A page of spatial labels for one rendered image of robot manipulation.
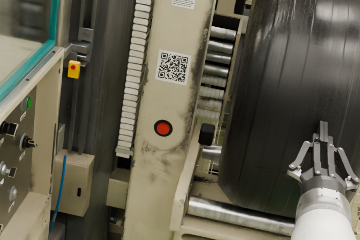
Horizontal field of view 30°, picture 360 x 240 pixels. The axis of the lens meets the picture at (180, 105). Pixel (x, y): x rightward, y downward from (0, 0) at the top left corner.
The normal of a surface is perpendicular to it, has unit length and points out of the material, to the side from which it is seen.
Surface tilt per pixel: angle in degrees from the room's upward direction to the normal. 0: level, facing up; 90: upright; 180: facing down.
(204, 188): 0
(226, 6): 90
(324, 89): 64
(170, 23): 90
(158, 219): 90
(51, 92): 90
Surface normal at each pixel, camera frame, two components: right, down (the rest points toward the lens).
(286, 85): -0.07, -0.02
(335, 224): 0.23, -0.85
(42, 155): -0.15, 0.41
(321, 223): -0.15, -0.89
